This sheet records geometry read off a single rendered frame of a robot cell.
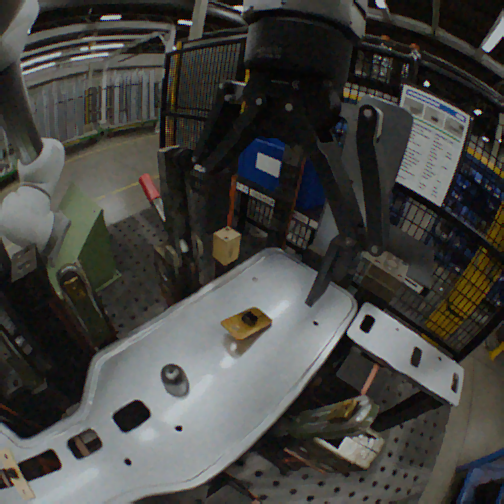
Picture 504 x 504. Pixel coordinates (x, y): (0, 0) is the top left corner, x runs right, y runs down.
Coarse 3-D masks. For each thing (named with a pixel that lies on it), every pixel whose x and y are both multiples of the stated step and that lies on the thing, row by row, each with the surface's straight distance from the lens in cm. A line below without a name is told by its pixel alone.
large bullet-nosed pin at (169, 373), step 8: (168, 368) 27; (176, 368) 27; (160, 376) 28; (168, 376) 27; (176, 376) 27; (184, 376) 28; (168, 384) 27; (176, 384) 27; (184, 384) 28; (168, 392) 32; (176, 392) 29; (184, 392) 30
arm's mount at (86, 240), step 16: (80, 192) 90; (64, 208) 98; (80, 208) 84; (96, 208) 75; (80, 224) 80; (96, 224) 73; (64, 240) 87; (80, 240) 76; (96, 240) 76; (64, 256) 84; (80, 256) 75; (96, 256) 79; (112, 256) 82; (48, 272) 95; (96, 272) 82; (112, 272) 86; (96, 288) 85; (64, 304) 84
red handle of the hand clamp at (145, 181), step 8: (144, 176) 41; (144, 184) 41; (152, 184) 40; (144, 192) 41; (152, 192) 39; (152, 200) 39; (160, 200) 39; (160, 208) 38; (160, 216) 38; (184, 240) 37; (184, 248) 36
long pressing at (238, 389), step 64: (256, 256) 46; (192, 320) 35; (320, 320) 39; (128, 384) 32; (192, 384) 31; (256, 384) 31; (0, 448) 46; (64, 448) 35; (128, 448) 31; (192, 448) 29
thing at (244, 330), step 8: (240, 312) 34; (248, 312) 33; (256, 312) 36; (224, 320) 32; (232, 320) 32; (240, 320) 33; (248, 320) 32; (256, 320) 33; (264, 320) 35; (272, 320) 36; (232, 328) 31; (240, 328) 31; (248, 328) 32; (256, 328) 33; (240, 336) 30
